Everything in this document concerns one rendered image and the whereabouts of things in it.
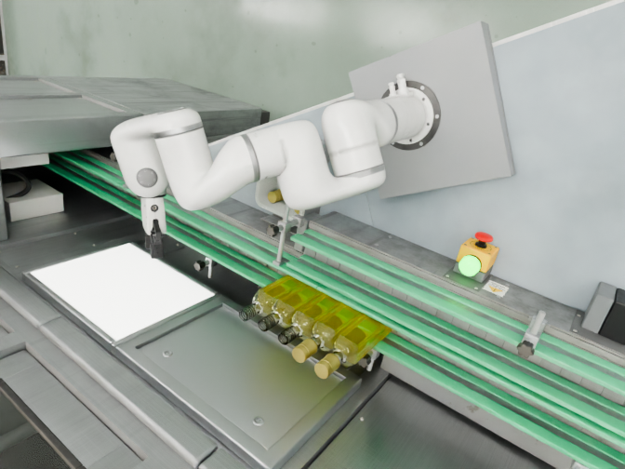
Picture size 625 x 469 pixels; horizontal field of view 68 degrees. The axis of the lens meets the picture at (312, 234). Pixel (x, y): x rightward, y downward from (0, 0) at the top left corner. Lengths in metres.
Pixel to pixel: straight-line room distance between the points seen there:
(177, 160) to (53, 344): 0.61
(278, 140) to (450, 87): 0.44
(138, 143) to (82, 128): 0.84
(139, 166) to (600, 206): 0.90
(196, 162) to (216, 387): 0.50
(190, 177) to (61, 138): 0.93
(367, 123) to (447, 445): 0.71
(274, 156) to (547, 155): 0.58
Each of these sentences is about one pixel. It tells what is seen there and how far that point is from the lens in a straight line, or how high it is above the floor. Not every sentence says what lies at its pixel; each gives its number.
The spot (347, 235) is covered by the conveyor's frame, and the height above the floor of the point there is 0.87.
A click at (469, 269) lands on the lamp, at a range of 1.07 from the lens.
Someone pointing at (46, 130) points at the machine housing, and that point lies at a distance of 1.68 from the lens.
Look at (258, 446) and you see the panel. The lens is 0.97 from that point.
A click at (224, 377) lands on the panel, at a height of 1.21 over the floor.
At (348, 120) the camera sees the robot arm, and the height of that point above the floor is 1.10.
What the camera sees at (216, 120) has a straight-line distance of 2.08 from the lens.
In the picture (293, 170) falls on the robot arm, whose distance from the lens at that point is 0.80.
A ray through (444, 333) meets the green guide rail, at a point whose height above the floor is 0.94.
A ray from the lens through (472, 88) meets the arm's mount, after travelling 1.07.
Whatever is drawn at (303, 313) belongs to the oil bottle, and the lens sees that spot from 1.05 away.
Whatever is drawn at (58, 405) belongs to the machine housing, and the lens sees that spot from 1.13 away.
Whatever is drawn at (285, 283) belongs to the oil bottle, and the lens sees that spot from 1.16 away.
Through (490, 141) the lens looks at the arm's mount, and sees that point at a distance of 1.07.
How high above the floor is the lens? 1.82
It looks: 51 degrees down
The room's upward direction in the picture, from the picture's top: 113 degrees counter-clockwise
